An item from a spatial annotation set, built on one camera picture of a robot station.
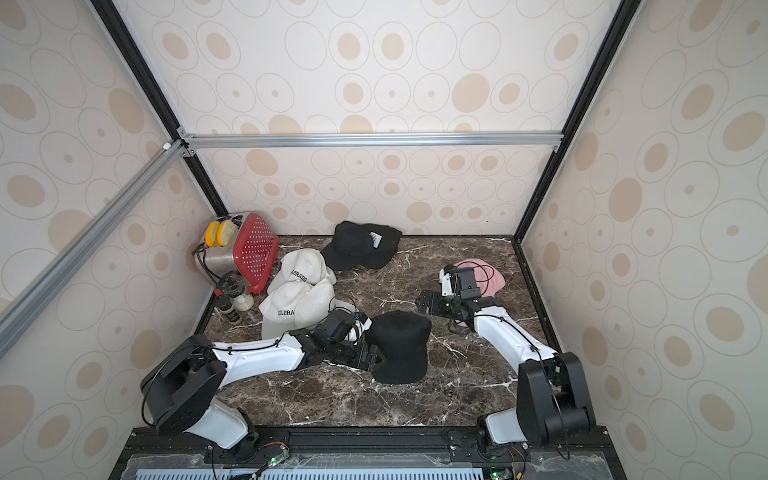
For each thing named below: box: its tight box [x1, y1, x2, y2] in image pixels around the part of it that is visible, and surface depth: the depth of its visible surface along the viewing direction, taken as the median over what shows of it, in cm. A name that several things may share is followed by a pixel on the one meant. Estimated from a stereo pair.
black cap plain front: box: [364, 310, 432, 384], surface depth 89 cm
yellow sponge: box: [205, 220, 239, 248], surface depth 96 cm
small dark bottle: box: [216, 295, 242, 325], surface depth 94 cm
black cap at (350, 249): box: [320, 221, 376, 272], surface depth 112 cm
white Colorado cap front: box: [258, 278, 336, 340], surface depth 94 cm
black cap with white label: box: [363, 223, 403, 270], surface depth 115 cm
